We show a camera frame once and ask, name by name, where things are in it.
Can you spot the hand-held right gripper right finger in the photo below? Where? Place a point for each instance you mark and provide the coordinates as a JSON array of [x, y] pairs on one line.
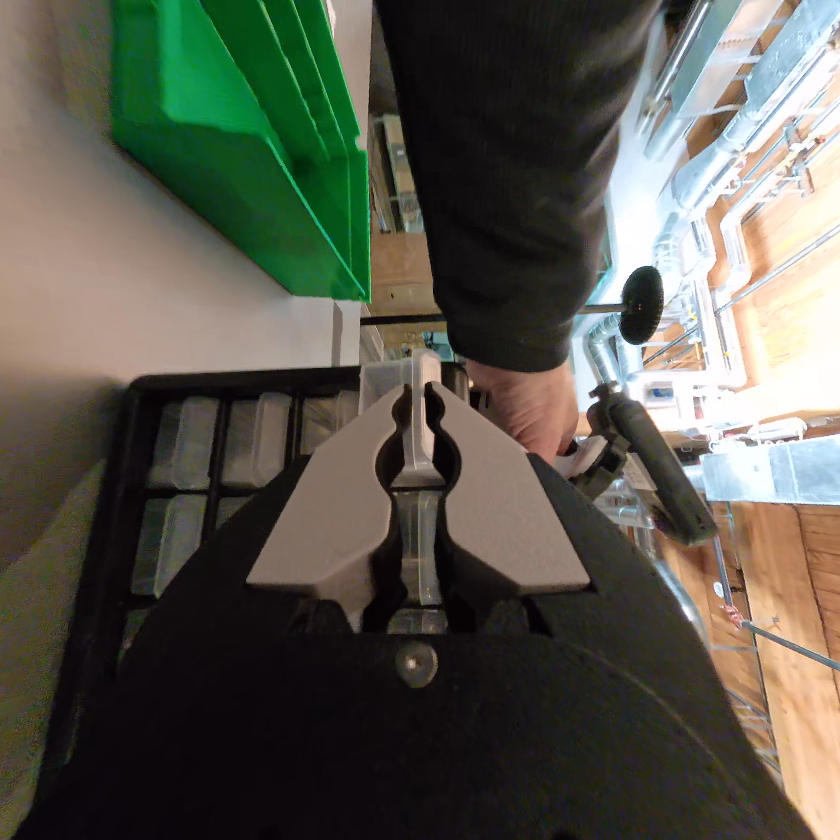
[[512, 525]]

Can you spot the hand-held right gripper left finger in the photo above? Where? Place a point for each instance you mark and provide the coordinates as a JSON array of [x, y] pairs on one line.
[[321, 518]]

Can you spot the small clear plastic drawer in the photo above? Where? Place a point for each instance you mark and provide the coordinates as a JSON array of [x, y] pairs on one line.
[[420, 453]]

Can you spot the group of translucent drawers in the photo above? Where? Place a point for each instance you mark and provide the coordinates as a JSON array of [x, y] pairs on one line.
[[187, 439]]

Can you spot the black drawer cabinet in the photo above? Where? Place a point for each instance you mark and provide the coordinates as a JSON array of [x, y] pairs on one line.
[[141, 387]]

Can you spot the green plastic bin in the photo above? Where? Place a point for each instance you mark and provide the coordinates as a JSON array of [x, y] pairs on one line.
[[216, 164]]

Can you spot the person's left forearm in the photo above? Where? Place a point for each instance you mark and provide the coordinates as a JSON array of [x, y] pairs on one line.
[[512, 164]]

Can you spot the person's left hand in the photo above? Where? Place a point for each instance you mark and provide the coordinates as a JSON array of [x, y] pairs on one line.
[[531, 407]]

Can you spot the black fuzzy ball on rod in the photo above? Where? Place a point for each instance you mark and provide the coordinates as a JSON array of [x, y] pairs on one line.
[[642, 305]]

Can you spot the silver ventilation duct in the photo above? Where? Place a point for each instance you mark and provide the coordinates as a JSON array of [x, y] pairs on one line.
[[613, 354]]

